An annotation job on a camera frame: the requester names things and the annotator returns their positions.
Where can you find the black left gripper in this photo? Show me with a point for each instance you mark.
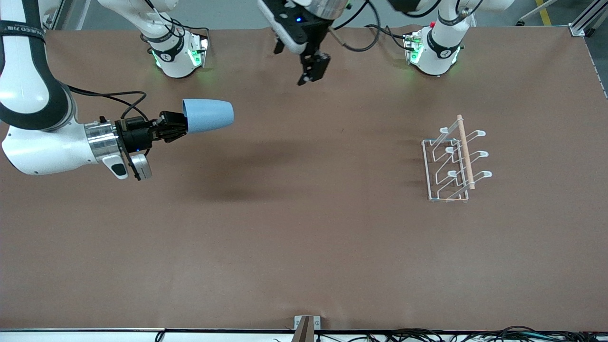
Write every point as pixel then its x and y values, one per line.
pixel 312 47

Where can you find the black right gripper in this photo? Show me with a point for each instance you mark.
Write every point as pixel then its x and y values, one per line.
pixel 134 134

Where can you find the light blue plastic cup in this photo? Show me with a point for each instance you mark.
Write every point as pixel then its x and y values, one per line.
pixel 209 116

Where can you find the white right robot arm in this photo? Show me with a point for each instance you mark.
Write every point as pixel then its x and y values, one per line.
pixel 38 147

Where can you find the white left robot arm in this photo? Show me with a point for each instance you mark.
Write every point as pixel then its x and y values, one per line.
pixel 439 52

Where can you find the brown table mat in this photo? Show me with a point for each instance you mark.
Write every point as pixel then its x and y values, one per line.
pixel 304 228

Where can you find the aluminium frame profile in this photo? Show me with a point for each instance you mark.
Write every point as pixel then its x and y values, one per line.
pixel 61 12
pixel 586 19

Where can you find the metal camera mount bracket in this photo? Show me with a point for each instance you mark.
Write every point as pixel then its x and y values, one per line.
pixel 306 325

